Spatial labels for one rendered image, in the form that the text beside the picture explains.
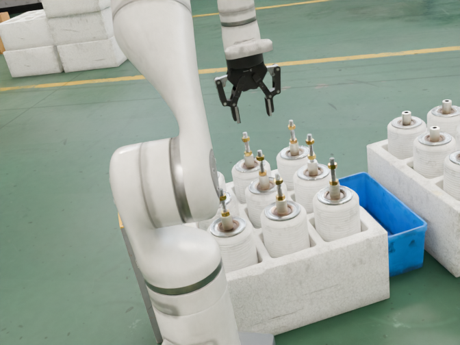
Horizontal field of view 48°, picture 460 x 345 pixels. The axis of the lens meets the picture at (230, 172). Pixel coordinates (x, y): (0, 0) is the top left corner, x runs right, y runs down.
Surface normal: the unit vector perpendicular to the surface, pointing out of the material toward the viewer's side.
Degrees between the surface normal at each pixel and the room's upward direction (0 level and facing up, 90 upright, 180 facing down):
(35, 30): 90
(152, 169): 42
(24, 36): 90
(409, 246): 92
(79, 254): 0
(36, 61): 90
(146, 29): 55
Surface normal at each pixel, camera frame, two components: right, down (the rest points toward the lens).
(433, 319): -0.17, -0.87
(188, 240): 0.22, -0.85
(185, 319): -0.04, 0.47
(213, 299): 0.70, 0.22
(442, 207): -0.95, 0.27
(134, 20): -0.38, -0.07
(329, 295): 0.25, 0.41
